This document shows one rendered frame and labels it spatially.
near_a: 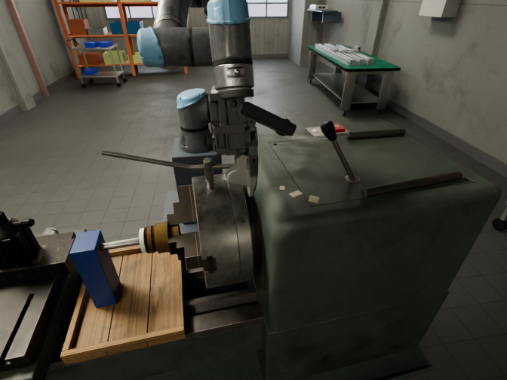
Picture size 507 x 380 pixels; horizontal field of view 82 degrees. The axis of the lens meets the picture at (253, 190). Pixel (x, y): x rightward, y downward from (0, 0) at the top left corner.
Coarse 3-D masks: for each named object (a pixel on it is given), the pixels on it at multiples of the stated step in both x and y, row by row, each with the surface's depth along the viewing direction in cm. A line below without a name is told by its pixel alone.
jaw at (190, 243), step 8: (168, 240) 78; (176, 240) 78; (184, 240) 78; (192, 240) 77; (176, 248) 78; (184, 248) 74; (192, 248) 74; (200, 248) 74; (184, 256) 76; (192, 256) 71; (200, 256) 72; (208, 256) 70; (192, 264) 72; (200, 264) 72; (208, 264) 71
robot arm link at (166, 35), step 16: (160, 0) 71; (176, 0) 70; (192, 0) 83; (160, 16) 64; (176, 16) 64; (144, 32) 58; (160, 32) 58; (176, 32) 59; (144, 48) 58; (160, 48) 58; (176, 48) 59; (144, 64) 62; (160, 64) 61; (176, 64) 62; (192, 64) 62
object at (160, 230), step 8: (160, 224) 81; (144, 232) 79; (152, 232) 79; (160, 232) 79; (168, 232) 80; (176, 232) 80; (144, 240) 78; (152, 240) 79; (160, 240) 78; (152, 248) 79; (160, 248) 79; (168, 248) 79
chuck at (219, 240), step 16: (224, 176) 80; (208, 192) 74; (224, 192) 74; (208, 208) 71; (224, 208) 72; (208, 224) 70; (224, 224) 70; (208, 240) 69; (224, 240) 70; (224, 256) 71; (208, 272) 72; (224, 272) 73; (240, 272) 75; (208, 288) 79
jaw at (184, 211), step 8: (184, 192) 83; (192, 192) 83; (184, 200) 83; (192, 200) 83; (176, 208) 82; (184, 208) 82; (192, 208) 83; (168, 216) 81; (176, 216) 82; (184, 216) 82; (192, 216) 83; (168, 224) 81; (176, 224) 82
